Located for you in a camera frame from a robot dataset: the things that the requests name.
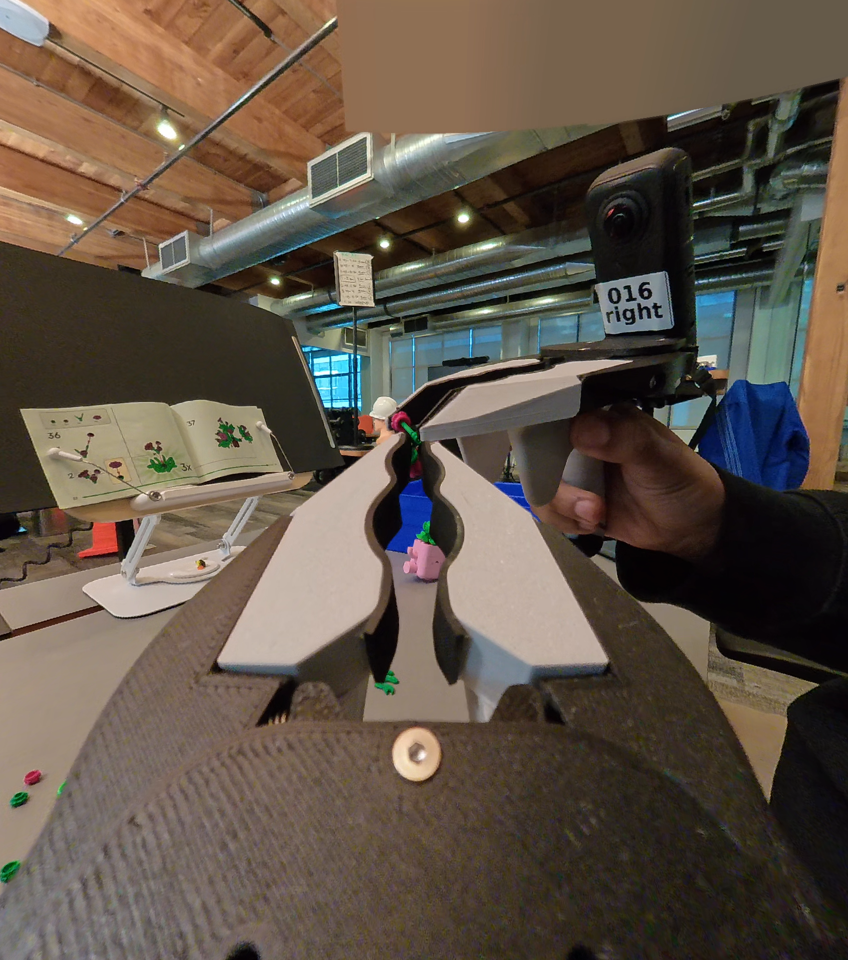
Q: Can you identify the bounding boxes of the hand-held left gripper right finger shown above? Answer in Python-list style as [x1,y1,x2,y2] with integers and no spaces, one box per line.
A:
[421,441,612,724]

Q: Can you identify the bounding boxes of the black ceiling pipe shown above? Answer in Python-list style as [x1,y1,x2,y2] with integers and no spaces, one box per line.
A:
[56,16,338,258]

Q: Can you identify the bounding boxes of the person's right forearm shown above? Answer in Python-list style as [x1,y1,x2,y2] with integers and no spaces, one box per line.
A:
[615,465,848,676]

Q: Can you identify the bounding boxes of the orange floor object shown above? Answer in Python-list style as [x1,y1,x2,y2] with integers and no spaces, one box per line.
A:
[79,519,126,558]

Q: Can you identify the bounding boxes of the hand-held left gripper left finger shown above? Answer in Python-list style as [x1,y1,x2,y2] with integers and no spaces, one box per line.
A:
[216,431,407,685]

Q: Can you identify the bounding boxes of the silver air duct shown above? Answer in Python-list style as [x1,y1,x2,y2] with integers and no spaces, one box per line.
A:
[142,131,597,290]

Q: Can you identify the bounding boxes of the white book stand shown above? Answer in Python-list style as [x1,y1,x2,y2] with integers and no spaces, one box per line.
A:
[49,423,316,620]

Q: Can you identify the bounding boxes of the blue cloth bag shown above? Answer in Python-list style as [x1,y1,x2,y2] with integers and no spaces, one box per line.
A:
[697,378,811,492]

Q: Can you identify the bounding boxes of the open instruction booklet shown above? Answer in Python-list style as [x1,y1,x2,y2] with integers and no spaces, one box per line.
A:
[21,399,296,511]

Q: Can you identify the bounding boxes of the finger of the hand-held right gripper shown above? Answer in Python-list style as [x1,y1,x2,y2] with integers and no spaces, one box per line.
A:
[418,375,584,444]
[396,357,632,430]

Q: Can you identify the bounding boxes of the white ceiling access point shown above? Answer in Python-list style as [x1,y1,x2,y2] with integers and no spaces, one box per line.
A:
[0,0,51,46]

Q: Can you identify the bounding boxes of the scattered small toy pieces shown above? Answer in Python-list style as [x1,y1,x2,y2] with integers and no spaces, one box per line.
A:
[0,768,68,931]

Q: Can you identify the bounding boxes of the wooden post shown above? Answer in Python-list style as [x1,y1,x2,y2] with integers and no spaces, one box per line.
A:
[797,66,848,490]

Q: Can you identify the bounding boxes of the black panel board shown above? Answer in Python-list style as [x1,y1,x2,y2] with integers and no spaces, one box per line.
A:
[0,225,344,519]

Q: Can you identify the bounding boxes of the pink toy block with leaf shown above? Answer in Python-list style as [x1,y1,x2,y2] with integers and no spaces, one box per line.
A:
[403,521,446,584]

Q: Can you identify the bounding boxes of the green stem pink flower toy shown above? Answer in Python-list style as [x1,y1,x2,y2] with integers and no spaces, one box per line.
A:
[391,410,426,483]

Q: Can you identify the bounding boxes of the person's black clothed torso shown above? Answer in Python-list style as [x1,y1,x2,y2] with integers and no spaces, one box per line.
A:
[769,675,848,960]

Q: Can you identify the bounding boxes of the blue plastic bin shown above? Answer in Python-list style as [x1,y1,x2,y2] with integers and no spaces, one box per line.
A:
[386,480,537,556]

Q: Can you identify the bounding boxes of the person's right hand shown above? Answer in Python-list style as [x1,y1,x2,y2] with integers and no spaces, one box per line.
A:
[532,405,728,564]

